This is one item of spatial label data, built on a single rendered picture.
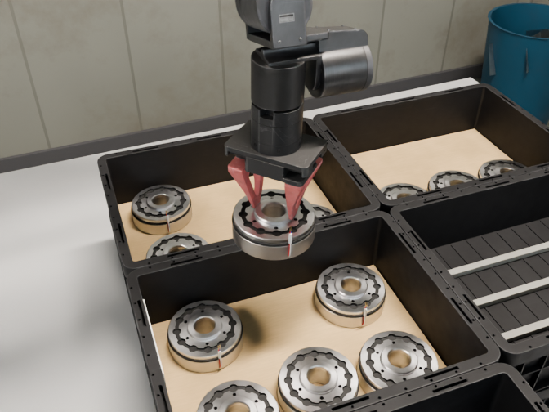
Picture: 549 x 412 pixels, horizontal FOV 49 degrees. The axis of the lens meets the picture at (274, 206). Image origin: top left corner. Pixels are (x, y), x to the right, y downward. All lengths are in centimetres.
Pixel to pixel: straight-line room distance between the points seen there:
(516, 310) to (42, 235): 90
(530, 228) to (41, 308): 87
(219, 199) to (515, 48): 196
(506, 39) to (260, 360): 222
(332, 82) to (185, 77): 212
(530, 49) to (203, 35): 138
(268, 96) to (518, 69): 231
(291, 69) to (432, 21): 262
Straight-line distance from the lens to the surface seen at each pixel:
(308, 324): 89
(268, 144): 65
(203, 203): 111
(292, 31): 60
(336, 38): 65
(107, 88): 269
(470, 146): 132
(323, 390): 78
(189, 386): 84
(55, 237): 130
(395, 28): 310
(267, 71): 61
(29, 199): 142
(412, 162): 124
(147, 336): 76
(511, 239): 110
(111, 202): 97
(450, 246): 105
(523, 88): 292
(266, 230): 72
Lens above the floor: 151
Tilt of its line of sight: 39 degrees down
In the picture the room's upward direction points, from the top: straight up
